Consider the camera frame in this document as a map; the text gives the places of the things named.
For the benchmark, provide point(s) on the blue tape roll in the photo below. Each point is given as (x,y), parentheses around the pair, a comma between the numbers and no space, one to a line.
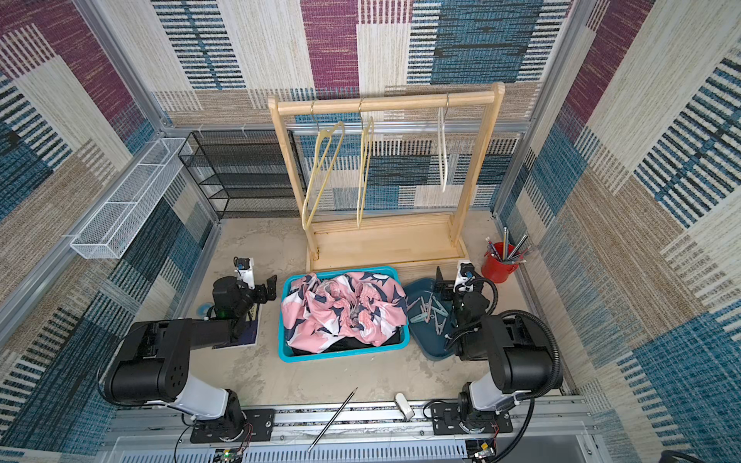
(204,310)

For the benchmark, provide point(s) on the pink patterned shorts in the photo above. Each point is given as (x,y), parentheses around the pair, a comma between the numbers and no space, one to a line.
(341,309)

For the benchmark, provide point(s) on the yellow hanger of beige shorts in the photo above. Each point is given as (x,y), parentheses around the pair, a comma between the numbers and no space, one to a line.
(327,148)

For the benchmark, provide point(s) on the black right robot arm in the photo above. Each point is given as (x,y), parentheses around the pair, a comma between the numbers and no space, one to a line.
(523,363)

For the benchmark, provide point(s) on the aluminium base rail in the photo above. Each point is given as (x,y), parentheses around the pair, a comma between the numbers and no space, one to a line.
(561,430)

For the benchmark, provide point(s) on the white clothespin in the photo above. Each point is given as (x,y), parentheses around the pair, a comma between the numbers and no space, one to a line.
(426,304)
(439,323)

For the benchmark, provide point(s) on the wooden clothes rack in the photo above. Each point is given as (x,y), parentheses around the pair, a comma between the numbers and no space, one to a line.
(403,241)

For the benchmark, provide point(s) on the thin metal rod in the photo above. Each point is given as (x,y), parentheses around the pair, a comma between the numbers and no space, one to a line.
(331,421)

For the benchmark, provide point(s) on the black shorts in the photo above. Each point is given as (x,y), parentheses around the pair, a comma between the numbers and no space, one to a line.
(350,344)

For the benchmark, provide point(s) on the red pen cup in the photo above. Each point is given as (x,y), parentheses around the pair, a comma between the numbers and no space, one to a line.
(493,268)

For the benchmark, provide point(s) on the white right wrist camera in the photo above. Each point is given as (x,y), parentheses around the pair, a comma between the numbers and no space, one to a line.
(465,278)

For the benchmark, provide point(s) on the turquoise plastic basket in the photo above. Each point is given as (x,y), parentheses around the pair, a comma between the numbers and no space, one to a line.
(341,354)

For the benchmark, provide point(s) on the yellow hanger of black shorts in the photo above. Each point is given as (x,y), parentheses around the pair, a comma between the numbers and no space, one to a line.
(367,141)

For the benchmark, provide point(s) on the small white block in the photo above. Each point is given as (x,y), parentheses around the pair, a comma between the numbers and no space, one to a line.
(404,407)

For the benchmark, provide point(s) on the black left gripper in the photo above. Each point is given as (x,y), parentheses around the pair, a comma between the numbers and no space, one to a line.
(271,290)

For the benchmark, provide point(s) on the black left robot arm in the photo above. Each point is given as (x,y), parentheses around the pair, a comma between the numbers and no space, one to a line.
(151,366)

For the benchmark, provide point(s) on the dark blue book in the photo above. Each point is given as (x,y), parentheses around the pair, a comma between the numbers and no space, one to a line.
(248,326)

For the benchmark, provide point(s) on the mint clothespin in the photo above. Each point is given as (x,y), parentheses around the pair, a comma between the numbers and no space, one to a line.
(438,308)
(422,317)

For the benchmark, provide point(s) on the dark teal plastic tray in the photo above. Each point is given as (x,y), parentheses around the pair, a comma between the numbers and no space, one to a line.
(432,345)

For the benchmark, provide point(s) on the black wire shelf rack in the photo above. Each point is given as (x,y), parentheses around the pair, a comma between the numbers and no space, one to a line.
(242,173)

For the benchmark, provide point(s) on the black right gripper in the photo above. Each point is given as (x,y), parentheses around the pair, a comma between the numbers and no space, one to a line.
(450,292)

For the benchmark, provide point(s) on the white wire wall basket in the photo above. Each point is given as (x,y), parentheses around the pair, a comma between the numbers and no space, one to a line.
(110,231)

